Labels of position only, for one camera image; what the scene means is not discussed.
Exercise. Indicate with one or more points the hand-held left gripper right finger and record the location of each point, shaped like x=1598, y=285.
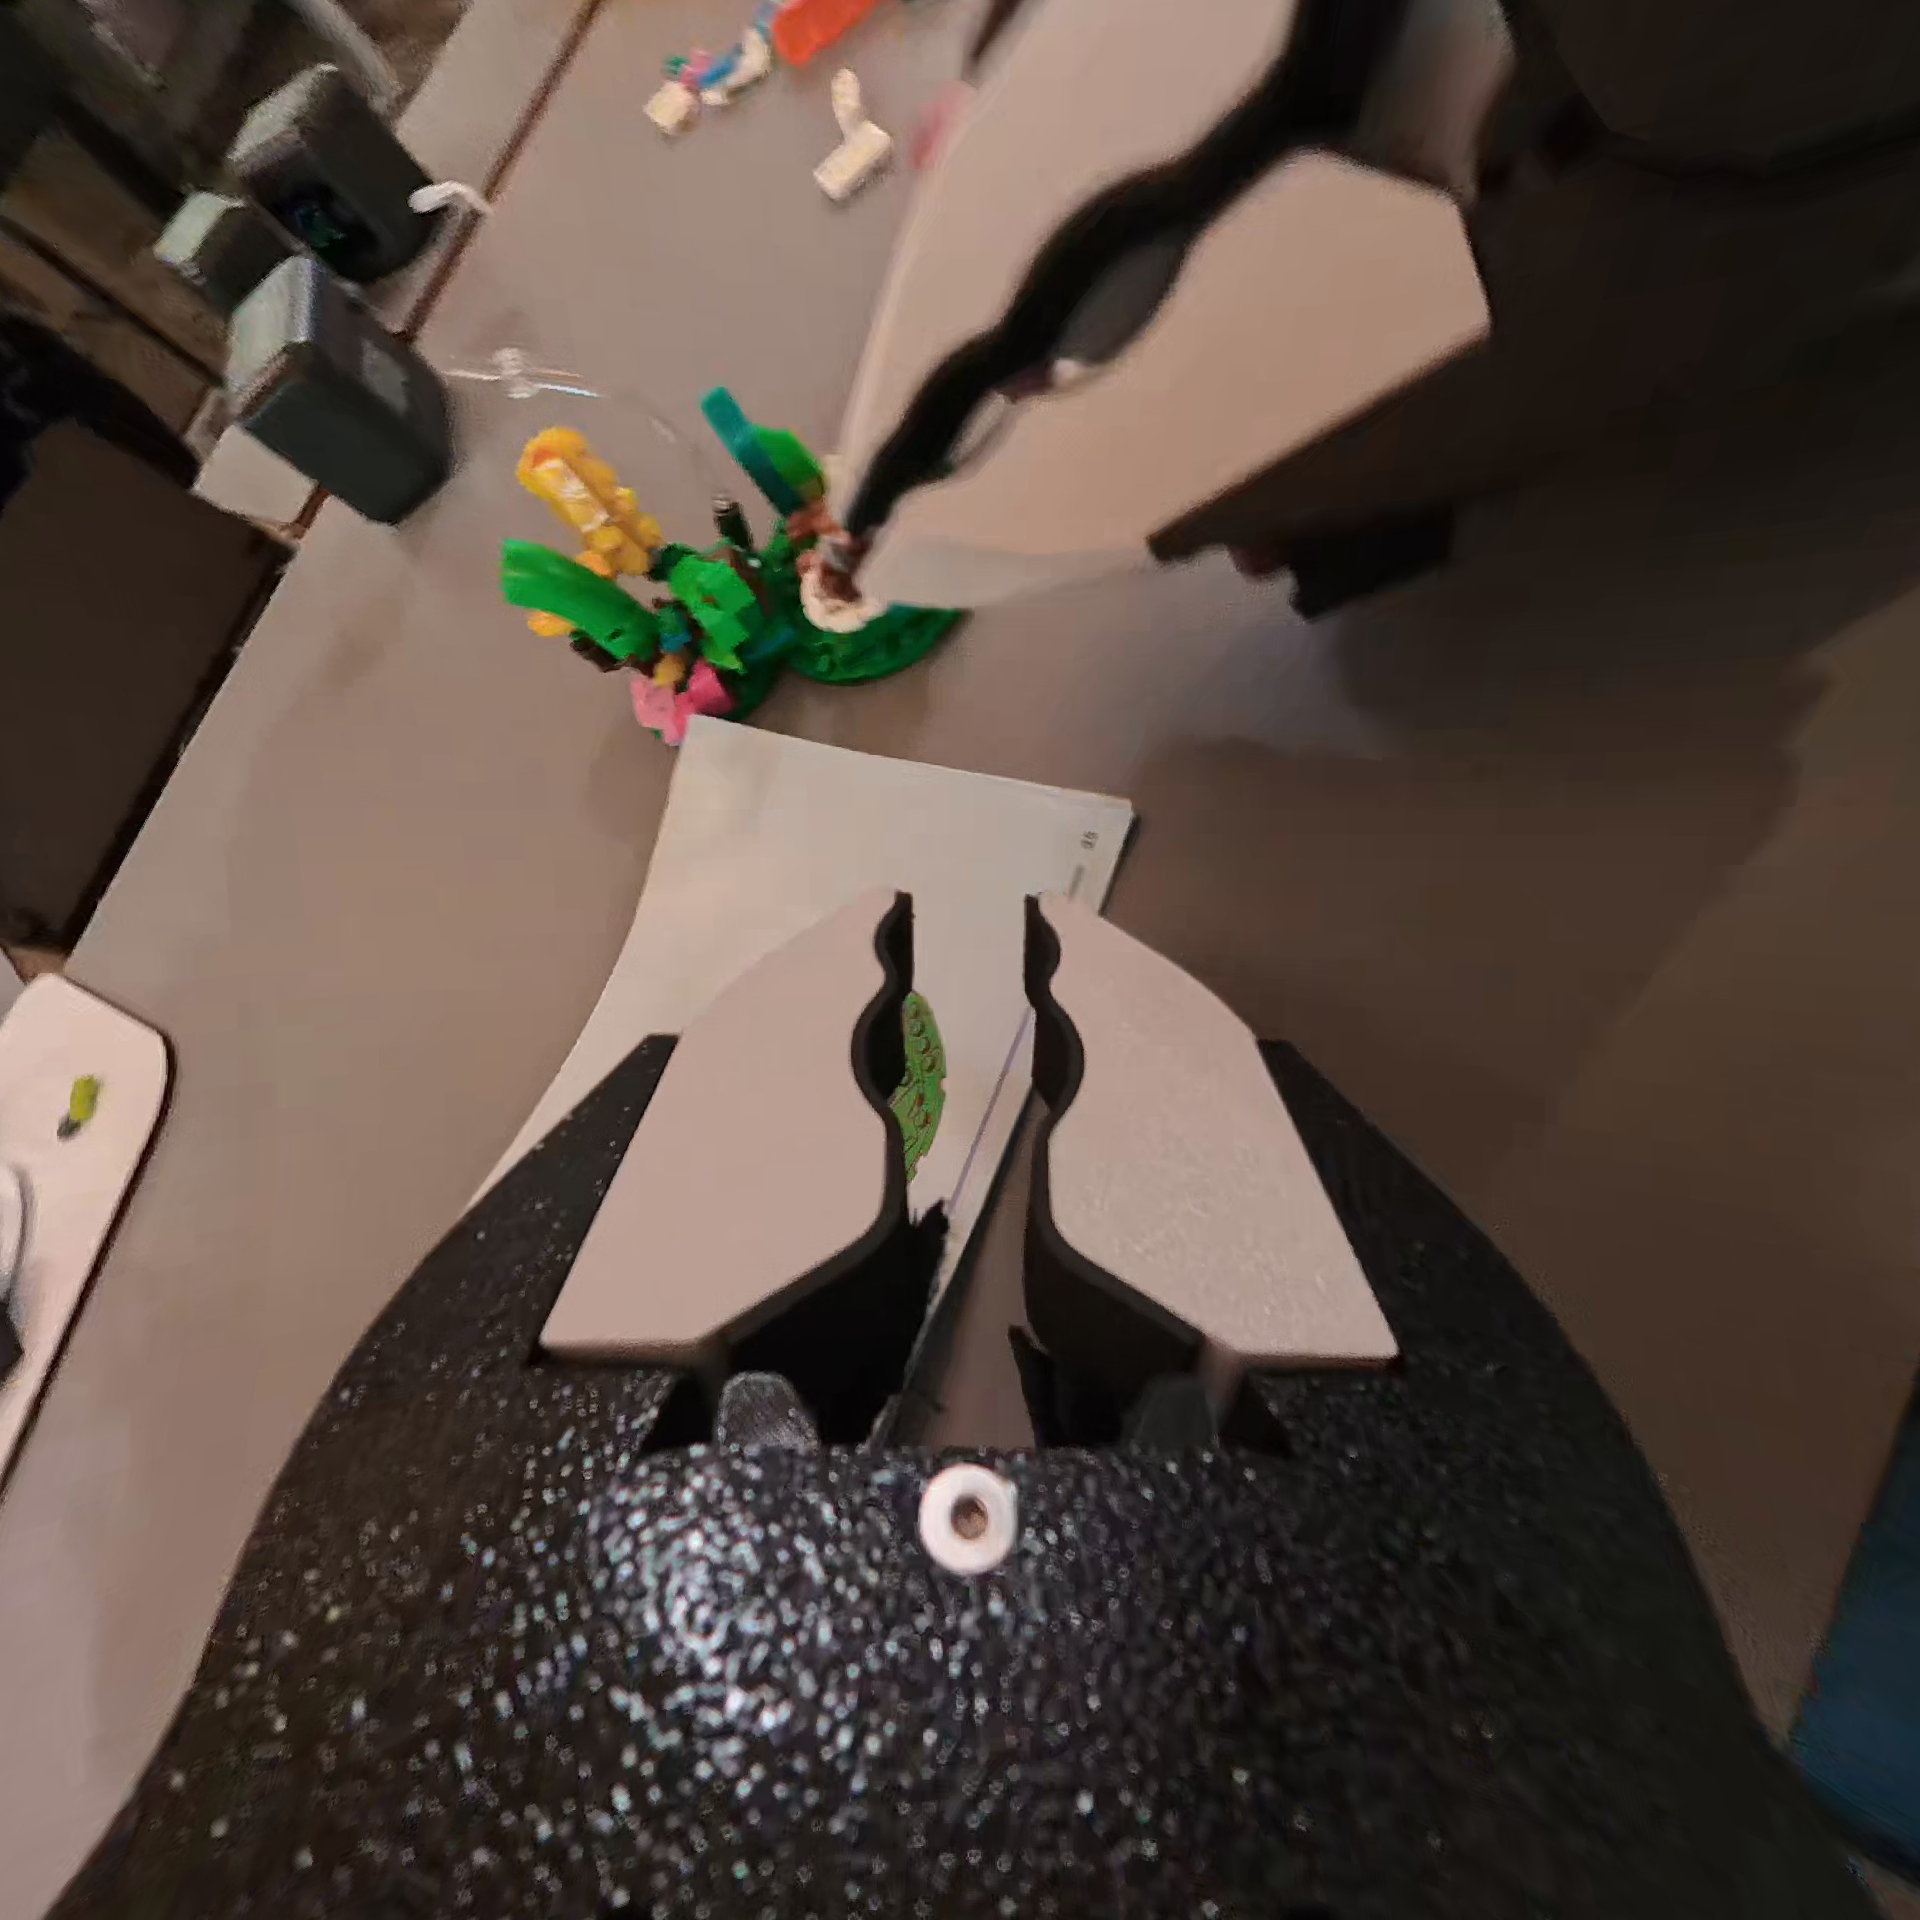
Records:
x=1214, y=1200

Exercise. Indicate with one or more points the black power adapter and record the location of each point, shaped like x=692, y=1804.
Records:
x=345, y=390
x=329, y=165
x=211, y=242

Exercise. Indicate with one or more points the pile of colourful lego bricks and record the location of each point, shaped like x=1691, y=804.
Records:
x=721, y=61

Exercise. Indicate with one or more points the lime green lego brick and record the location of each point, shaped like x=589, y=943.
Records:
x=80, y=1107

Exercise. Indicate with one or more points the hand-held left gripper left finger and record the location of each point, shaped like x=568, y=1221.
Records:
x=721, y=1200

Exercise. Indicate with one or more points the white lego brick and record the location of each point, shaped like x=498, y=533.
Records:
x=854, y=164
x=851, y=93

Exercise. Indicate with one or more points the lego instruction booklet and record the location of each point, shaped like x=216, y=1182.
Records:
x=838, y=826

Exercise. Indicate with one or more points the person's leg in jeans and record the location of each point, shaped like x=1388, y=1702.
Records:
x=1874, y=1682

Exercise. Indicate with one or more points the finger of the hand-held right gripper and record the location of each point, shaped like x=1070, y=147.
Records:
x=1229, y=390
x=1049, y=149

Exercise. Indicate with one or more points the green lego flower model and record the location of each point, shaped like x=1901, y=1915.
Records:
x=721, y=599

